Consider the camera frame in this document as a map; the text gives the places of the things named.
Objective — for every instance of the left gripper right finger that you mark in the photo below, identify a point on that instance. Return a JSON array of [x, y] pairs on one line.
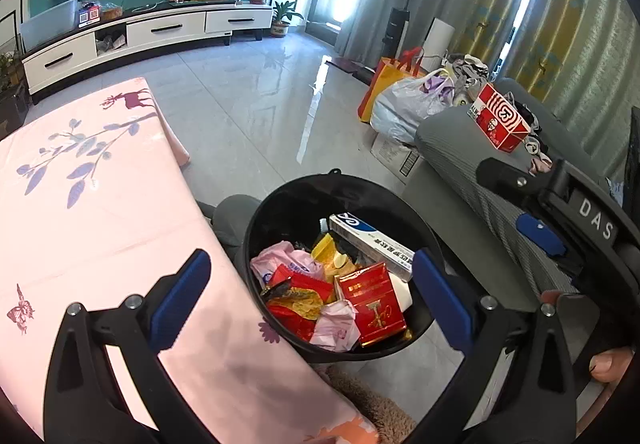
[[515, 383]]

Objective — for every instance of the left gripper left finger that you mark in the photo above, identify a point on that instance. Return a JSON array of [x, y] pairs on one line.
[[83, 402]]

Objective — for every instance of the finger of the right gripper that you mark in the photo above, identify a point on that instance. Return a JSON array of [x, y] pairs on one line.
[[540, 235], [513, 185]]

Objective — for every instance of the white blue toothpaste box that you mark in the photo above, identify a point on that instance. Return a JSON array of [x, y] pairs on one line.
[[374, 244]]

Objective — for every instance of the red cigarette box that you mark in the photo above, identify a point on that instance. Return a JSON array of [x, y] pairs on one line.
[[378, 313]]

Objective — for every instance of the white tissue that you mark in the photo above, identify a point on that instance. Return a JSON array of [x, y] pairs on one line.
[[336, 329]]

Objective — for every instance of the yellow snack bag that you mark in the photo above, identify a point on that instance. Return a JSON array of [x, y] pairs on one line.
[[334, 263]]

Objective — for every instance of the pink plastic bag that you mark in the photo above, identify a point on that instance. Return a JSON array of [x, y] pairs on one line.
[[297, 260]]

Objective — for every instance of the red gold wrapper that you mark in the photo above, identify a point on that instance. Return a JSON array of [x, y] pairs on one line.
[[296, 299]]

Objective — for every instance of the black round trash bin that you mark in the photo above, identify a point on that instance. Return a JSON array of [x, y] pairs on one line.
[[298, 212]]

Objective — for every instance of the person's right hand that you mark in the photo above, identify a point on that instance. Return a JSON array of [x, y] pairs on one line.
[[579, 317]]

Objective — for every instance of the grey sofa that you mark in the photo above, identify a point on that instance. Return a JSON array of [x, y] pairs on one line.
[[517, 233]]

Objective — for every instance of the red white carton box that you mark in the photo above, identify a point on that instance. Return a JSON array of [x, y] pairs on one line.
[[499, 120]]

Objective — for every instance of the brown fuzzy rug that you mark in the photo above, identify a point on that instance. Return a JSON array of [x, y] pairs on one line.
[[392, 423]]

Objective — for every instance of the white purple plastic bag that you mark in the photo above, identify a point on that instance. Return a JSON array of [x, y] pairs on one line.
[[399, 109]]

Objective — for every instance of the grey yellow curtain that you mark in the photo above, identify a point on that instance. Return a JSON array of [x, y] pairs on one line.
[[578, 57]]

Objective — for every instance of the orange red shopping bag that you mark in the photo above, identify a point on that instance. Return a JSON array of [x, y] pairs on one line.
[[388, 72]]

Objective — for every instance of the pink patterned tablecloth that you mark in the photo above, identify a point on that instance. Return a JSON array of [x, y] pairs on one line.
[[94, 208]]

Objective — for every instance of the upright vacuum cleaner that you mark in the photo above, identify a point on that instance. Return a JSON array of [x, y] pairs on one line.
[[396, 30]]

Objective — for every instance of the potted green plant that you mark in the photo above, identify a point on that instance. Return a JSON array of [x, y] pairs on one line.
[[282, 15]]

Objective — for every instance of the white TV cabinet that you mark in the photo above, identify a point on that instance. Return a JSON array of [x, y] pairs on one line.
[[134, 33]]

